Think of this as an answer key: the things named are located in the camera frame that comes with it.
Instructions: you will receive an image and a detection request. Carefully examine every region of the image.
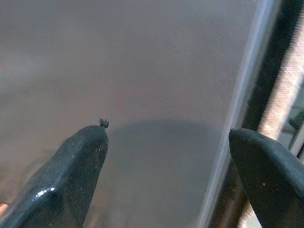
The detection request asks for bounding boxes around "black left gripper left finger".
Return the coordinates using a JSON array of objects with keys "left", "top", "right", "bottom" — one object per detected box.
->
[{"left": 0, "top": 118, "right": 110, "bottom": 228}]

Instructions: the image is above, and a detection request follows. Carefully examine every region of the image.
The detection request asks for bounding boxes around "wooden slatted pallet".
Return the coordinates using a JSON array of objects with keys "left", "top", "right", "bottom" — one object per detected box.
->
[{"left": 237, "top": 21, "right": 304, "bottom": 228}]

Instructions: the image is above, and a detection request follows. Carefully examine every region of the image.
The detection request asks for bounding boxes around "grey fridge door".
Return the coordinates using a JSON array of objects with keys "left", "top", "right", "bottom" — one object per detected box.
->
[{"left": 0, "top": 0, "right": 283, "bottom": 228}]

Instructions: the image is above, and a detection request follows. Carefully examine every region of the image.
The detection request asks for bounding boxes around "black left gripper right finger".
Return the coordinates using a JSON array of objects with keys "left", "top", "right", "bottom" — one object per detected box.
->
[{"left": 228, "top": 128, "right": 304, "bottom": 228}]

